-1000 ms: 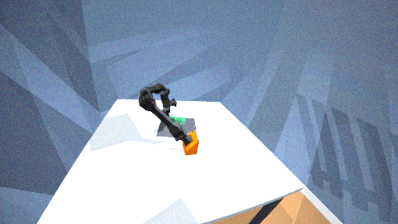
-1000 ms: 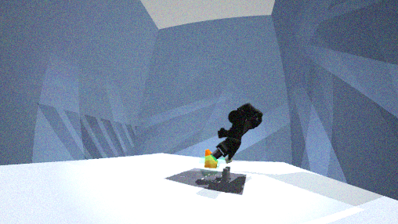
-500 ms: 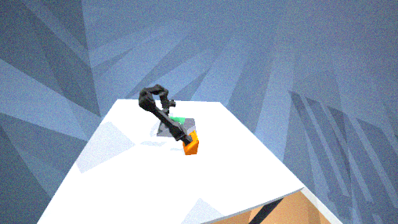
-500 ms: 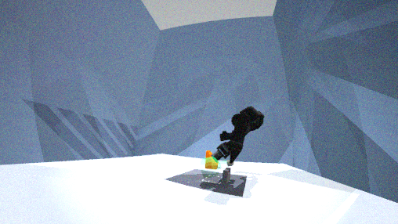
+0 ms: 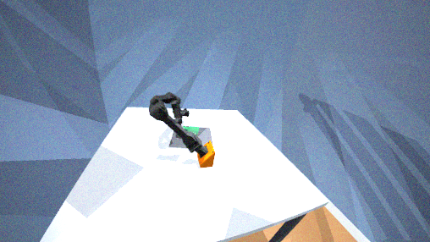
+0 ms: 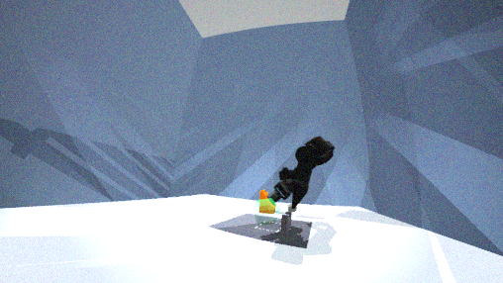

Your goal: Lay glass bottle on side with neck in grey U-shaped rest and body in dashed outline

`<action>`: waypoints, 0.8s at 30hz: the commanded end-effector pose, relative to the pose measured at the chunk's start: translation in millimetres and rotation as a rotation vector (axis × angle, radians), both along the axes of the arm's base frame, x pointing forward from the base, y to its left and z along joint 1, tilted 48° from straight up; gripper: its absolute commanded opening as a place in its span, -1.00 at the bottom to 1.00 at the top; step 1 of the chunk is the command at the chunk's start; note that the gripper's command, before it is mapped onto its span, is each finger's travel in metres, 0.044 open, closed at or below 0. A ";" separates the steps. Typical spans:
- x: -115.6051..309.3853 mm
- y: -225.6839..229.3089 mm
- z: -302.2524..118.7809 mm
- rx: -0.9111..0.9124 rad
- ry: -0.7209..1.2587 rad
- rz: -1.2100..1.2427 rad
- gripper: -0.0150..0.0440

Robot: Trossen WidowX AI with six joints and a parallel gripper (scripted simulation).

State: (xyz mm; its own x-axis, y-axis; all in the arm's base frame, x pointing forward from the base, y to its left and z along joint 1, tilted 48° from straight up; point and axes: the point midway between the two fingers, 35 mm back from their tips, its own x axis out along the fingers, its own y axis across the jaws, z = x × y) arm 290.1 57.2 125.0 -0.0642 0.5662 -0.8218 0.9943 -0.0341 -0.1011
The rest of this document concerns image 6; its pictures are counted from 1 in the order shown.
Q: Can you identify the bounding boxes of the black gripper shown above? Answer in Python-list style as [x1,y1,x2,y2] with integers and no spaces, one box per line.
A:
[288,164,313,209]

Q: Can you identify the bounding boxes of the dark grey mat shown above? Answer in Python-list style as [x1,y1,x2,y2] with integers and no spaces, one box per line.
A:
[207,213,313,249]

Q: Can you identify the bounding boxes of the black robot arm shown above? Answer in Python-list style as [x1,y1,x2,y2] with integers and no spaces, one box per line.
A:
[267,136,335,203]

